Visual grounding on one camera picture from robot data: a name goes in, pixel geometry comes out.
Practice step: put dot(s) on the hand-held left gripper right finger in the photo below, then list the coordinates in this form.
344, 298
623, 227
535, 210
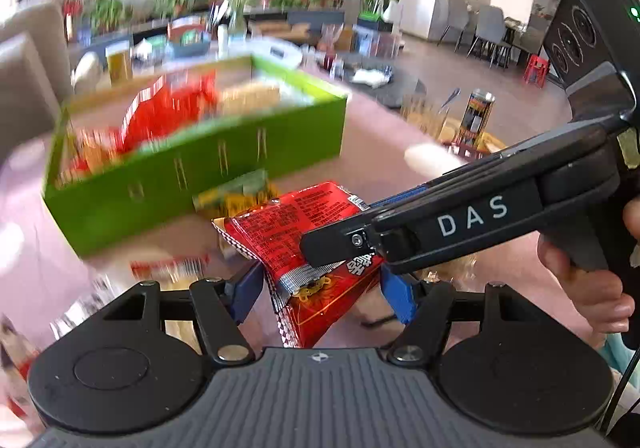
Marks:
397, 295

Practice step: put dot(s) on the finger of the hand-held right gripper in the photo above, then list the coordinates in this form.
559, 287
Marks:
500, 165
335, 240

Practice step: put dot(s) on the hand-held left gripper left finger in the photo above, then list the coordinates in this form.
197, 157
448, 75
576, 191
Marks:
245, 293

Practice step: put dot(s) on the red snack packet silver seam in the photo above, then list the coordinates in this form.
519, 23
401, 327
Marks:
300, 223

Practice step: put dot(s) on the green cardboard box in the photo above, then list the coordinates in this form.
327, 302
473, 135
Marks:
200, 168

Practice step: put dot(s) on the person's right hand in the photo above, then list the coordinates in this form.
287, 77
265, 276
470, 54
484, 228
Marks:
595, 295

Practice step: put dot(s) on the black yellow drink can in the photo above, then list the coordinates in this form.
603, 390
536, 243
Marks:
475, 120

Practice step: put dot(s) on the glass mug with spoon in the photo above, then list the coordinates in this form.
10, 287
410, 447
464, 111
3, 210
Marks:
425, 115

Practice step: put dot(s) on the pink polka dot tablecloth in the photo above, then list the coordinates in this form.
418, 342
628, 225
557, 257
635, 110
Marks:
380, 150

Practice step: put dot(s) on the red plastic stool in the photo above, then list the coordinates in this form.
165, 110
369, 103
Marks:
536, 70

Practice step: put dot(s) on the dark round stone table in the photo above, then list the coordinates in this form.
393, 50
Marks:
395, 88

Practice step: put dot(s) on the dining table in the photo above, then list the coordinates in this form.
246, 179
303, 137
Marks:
522, 35

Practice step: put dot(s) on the grey dining chair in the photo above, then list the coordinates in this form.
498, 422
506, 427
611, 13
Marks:
455, 20
487, 30

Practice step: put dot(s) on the crumpled white tissue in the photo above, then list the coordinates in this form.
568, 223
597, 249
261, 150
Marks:
370, 76

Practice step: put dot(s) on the clear plastic storage box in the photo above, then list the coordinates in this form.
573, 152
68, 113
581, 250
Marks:
372, 40

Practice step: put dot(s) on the round white table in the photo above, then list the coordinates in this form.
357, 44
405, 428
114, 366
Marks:
277, 53

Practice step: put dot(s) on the green and black box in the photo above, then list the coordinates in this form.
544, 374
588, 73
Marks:
370, 18

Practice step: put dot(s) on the pile of snack packets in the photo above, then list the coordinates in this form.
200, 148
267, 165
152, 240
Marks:
170, 108

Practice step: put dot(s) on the plastic bag of fruit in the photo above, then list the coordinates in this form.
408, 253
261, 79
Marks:
334, 39

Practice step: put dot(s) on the grey television cabinet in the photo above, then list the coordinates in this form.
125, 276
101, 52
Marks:
310, 18

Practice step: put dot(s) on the small white bottle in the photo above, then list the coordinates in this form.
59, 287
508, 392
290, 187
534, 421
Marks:
223, 39

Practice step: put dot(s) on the glass vase with green plant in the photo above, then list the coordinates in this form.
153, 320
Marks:
237, 15

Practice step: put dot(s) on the blue plastic basket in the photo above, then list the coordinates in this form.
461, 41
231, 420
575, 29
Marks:
187, 44

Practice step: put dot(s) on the yellow canister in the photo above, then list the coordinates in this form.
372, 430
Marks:
119, 63

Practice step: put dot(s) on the beige armchair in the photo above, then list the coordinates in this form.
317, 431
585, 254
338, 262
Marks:
27, 73

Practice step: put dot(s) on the red flower decoration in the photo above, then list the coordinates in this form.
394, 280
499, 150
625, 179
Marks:
72, 13

